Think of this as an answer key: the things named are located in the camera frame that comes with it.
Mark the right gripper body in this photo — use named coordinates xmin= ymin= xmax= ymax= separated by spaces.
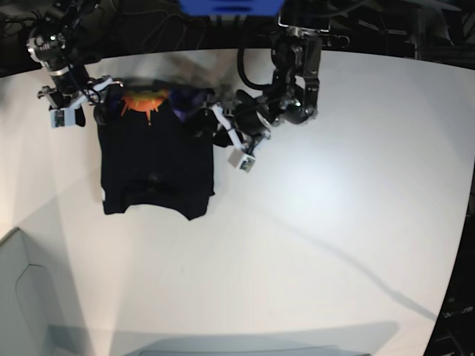
xmin=26 ymin=35 xmax=91 ymax=110

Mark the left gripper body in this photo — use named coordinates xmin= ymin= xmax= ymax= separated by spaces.
xmin=232 ymin=90 xmax=281 ymax=148

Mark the black T-shirt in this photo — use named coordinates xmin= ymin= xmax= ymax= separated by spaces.
xmin=97 ymin=83 xmax=214 ymax=220

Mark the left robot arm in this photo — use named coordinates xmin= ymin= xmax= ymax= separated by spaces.
xmin=184 ymin=25 xmax=322 ymax=155

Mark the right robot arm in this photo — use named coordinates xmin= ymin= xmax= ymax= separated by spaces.
xmin=26 ymin=1 xmax=114 ymax=128

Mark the black power strip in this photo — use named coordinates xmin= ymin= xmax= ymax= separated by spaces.
xmin=321 ymin=34 xmax=350 ymax=50

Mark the blue box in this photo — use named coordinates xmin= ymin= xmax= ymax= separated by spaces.
xmin=179 ymin=0 xmax=284 ymax=16

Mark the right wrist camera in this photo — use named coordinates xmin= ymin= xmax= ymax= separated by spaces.
xmin=49 ymin=108 xmax=76 ymax=128

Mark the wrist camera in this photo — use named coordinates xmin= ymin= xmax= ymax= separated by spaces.
xmin=49 ymin=108 xmax=76 ymax=128
xmin=228 ymin=149 xmax=256 ymax=173

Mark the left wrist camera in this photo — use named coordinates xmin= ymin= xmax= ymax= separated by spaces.
xmin=228 ymin=149 xmax=256 ymax=173

